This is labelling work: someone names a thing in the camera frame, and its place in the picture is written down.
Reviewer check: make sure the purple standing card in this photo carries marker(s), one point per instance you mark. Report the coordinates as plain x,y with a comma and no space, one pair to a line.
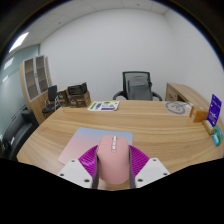
214,110

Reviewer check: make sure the wooden shelf cabinet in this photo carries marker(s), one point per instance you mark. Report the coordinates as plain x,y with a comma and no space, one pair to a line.
33,80

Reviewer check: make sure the brown cardboard box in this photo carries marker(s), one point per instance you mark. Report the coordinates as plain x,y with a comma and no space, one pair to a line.
80,100

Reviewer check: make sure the orange cardboard box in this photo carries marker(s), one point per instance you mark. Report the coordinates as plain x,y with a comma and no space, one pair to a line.
199,115

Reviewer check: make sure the ceiling light panel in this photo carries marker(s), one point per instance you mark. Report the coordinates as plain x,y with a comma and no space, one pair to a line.
19,42

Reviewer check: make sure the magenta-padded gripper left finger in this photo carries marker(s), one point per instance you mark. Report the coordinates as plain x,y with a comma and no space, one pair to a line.
72,172

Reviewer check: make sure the pink computer mouse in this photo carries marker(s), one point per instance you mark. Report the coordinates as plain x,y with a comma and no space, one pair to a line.
113,163

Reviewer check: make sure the small blue pack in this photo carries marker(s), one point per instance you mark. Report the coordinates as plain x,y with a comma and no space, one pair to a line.
216,140

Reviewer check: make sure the small yellow box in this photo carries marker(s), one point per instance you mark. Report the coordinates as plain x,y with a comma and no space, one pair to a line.
208,127

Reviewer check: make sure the dark cardboard box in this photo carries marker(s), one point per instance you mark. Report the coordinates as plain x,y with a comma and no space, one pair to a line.
62,97

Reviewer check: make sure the printed paper leaflet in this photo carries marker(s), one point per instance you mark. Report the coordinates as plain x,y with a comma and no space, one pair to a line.
104,106

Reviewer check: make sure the round white paper sheet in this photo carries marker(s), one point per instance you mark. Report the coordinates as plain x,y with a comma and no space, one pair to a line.
176,107

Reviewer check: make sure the black box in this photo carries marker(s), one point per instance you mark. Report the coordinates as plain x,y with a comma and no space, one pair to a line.
77,88

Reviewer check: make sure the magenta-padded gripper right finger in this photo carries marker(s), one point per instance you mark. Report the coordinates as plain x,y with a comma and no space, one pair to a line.
152,170

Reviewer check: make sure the black mesh office chair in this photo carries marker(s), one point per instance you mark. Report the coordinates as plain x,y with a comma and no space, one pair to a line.
138,86

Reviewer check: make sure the black sofa chair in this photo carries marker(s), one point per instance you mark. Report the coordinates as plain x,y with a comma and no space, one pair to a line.
18,133

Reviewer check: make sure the wooden side desk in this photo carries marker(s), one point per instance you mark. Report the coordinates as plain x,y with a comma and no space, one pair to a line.
181,91

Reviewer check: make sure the pink and blue mouse pad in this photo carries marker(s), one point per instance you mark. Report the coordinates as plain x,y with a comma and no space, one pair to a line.
81,143

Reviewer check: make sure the small black chair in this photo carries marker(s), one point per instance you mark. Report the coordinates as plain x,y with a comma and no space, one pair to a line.
51,96

